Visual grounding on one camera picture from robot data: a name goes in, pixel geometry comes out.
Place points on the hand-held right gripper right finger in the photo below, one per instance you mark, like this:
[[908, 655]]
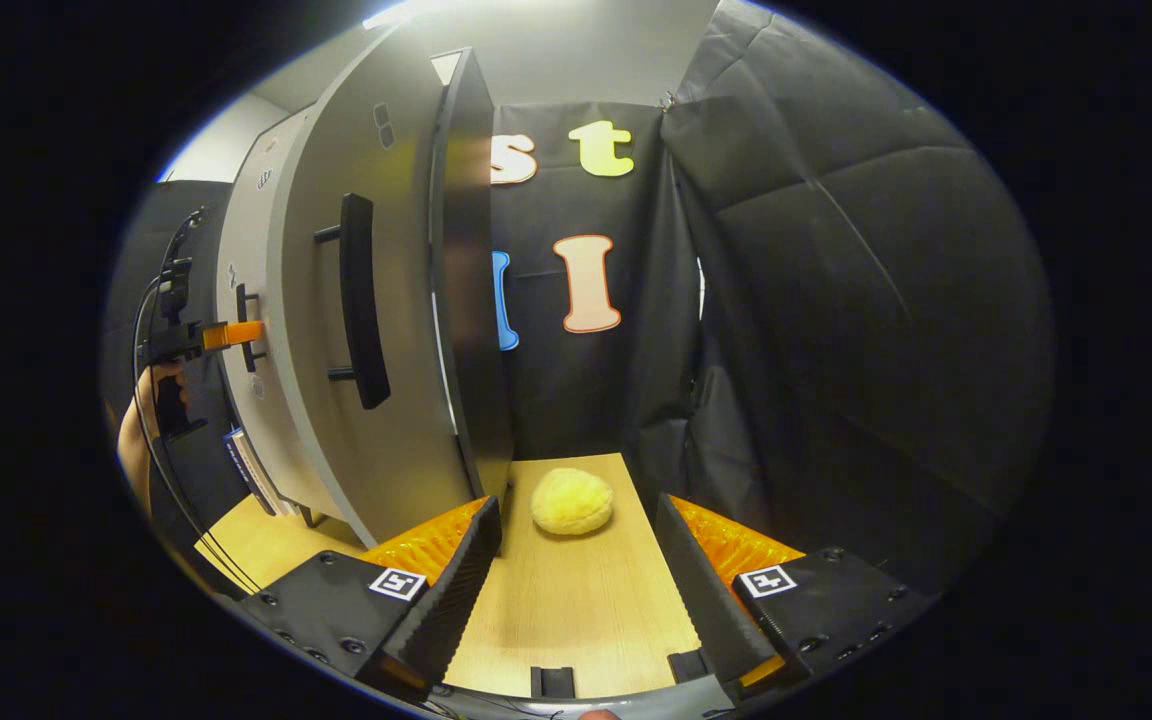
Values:
[[701, 590]]

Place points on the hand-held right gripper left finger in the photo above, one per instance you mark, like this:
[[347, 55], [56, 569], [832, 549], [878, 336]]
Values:
[[451, 600]]

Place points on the grey cabinet door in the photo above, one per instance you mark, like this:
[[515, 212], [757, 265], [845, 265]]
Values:
[[281, 440], [406, 300]]

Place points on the blue white booklets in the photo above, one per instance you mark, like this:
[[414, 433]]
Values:
[[248, 470]]

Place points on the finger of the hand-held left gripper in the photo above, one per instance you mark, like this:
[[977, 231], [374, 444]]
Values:
[[236, 334]]

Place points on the grey double-door shoe cabinet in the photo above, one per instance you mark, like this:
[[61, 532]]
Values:
[[311, 514]]

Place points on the yellow round bun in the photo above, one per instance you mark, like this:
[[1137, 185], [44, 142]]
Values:
[[572, 502]]

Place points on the grey cabinet drawer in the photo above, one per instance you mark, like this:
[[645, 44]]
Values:
[[266, 145]]

